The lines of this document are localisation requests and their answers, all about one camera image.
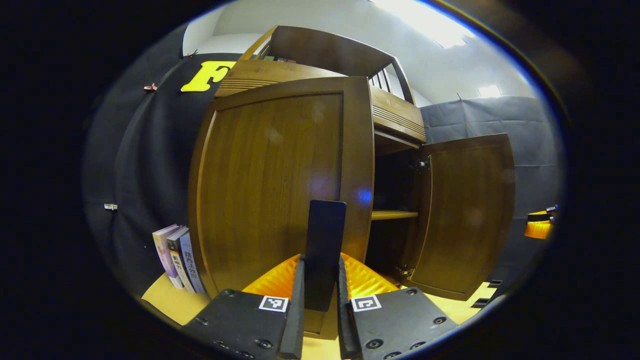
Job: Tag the large ceiling light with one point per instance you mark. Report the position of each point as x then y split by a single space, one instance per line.
425 20

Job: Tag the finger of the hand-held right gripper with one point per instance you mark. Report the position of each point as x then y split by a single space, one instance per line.
539 229

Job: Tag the wooden double-door shoe cabinet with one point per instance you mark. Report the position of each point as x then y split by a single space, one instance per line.
325 50

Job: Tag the wooden shoe cabinet door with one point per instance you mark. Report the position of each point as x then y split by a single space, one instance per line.
470 210
270 175

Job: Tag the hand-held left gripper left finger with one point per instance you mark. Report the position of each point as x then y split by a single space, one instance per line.
297 320

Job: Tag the small black block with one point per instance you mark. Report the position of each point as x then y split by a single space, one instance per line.
495 282
481 302

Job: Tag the black and white spine book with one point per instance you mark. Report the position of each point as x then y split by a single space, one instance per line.
177 262

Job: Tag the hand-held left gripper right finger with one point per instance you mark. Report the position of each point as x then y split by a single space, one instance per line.
344 325

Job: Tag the wooden cabinet shelf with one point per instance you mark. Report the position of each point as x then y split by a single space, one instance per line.
395 215

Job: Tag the small ceiling light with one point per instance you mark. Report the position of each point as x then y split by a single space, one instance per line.
489 91

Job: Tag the purple spine book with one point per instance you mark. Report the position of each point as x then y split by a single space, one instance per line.
192 265

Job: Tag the wooden drawer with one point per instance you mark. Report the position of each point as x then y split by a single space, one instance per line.
400 117

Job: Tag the metal door hinge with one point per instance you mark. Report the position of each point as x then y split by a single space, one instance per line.
405 272
421 165

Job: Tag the black backdrop cloth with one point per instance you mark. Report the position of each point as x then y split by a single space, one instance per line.
150 150

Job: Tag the red backdrop clip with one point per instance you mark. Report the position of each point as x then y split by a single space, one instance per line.
150 87

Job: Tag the pink spine book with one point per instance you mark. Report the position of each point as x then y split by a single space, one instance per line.
165 252

